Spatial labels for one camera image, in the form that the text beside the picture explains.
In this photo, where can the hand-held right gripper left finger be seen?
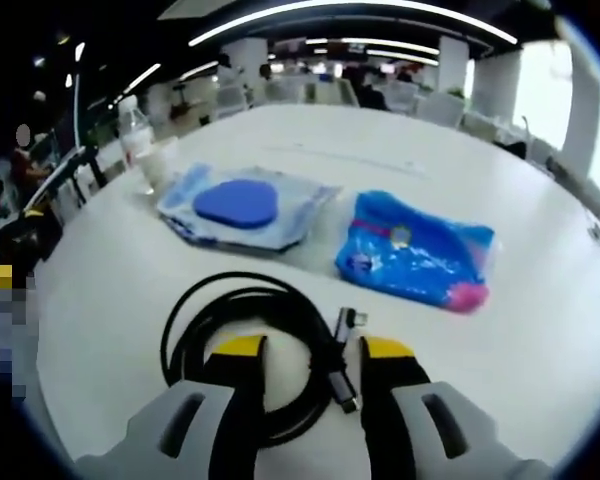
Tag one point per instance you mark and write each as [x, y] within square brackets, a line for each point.
[200, 415]

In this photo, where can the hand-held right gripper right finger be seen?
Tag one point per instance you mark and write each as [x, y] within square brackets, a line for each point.
[410, 415]

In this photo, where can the black tape roll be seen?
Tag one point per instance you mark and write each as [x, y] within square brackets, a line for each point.
[180, 310]

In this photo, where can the clear plastic water bottle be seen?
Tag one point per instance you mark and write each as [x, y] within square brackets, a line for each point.
[134, 135]

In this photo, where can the white paper cup green print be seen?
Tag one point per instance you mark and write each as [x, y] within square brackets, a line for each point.
[157, 165]

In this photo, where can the blue tissue packet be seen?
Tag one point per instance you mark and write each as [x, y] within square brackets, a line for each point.
[415, 250]

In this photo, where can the wet wipes packet blue lid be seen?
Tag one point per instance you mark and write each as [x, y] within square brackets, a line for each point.
[240, 205]

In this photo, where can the white table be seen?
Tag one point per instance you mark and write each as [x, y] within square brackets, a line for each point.
[430, 150]

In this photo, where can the long ceiling light strip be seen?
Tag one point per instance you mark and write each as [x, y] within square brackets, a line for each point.
[350, 15]

